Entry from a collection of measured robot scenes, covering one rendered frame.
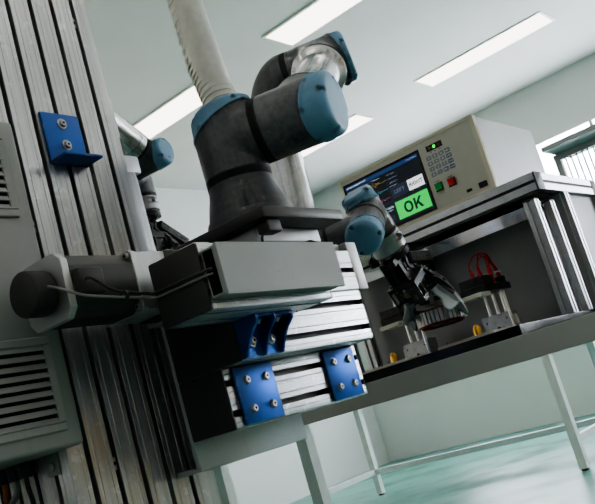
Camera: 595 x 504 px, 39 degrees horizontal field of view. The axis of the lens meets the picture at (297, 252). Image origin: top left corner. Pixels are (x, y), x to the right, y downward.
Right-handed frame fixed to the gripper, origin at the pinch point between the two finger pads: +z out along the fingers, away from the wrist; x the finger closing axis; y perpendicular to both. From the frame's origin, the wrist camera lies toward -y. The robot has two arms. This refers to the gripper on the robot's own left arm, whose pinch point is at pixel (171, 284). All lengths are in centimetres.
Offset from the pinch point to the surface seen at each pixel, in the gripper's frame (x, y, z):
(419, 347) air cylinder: 47, -36, 34
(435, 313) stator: 71, -3, 30
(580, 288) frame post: 90, -41, 33
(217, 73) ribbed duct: -52, -116, -111
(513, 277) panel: 73, -48, 24
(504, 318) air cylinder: 72, -35, 34
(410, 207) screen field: 57, -36, -1
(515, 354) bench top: 88, 4, 44
